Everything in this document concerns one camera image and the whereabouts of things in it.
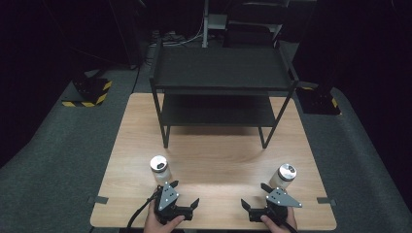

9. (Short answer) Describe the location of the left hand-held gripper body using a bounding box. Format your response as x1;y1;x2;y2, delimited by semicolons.
154;182;194;225

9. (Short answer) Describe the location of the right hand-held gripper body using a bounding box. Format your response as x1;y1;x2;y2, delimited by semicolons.
249;187;303;224

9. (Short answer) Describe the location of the glass jar with silver lid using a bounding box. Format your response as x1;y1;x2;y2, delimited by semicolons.
150;154;173;186
268;162;298;190

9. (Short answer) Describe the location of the black two-tier metal shelf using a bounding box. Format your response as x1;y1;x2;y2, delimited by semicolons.
149;40;300;150

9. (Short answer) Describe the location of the person's right hand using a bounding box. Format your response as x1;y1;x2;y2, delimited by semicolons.
260;207;298;233

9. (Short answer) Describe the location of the person's left hand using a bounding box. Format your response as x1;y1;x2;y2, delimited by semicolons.
144;202;186;233

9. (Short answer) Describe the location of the grey tape piece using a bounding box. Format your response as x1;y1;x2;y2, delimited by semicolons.
86;195;110;206
316;196;338;207

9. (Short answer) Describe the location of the stand base with striped tape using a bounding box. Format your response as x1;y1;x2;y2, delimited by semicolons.
61;69;114;109
295;82;342;117

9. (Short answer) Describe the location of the black chair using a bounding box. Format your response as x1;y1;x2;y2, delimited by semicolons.
223;0;284;49

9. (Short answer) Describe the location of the metal stand pole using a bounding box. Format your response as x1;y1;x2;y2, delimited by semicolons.
201;0;210;49

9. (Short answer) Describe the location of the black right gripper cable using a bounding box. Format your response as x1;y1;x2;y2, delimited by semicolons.
279;216;299;233

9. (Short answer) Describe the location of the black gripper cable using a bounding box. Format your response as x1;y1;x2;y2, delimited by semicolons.
126;188;162;233
279;216;299;233

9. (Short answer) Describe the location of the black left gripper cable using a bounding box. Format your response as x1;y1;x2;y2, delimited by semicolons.
126;188;162;233

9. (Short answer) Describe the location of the white floor cable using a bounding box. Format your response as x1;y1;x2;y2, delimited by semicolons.
160;18;206;47

